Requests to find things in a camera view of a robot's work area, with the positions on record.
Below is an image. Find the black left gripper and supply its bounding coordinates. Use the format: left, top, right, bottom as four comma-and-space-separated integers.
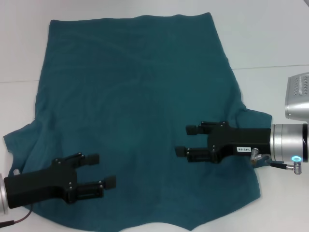
4, 152, 116, 209

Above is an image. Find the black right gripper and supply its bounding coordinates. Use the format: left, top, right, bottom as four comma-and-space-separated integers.
175, 120, 271, 165

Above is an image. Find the teal blue t-shirt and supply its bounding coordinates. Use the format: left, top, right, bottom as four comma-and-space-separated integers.
2, 13, 273, 232

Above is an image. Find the black cable with silver connectors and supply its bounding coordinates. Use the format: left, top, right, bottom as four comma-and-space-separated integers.
250, 147, 303, 174

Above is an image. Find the reddish brown cable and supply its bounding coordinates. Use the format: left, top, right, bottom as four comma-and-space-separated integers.
0, 204, 33, 227

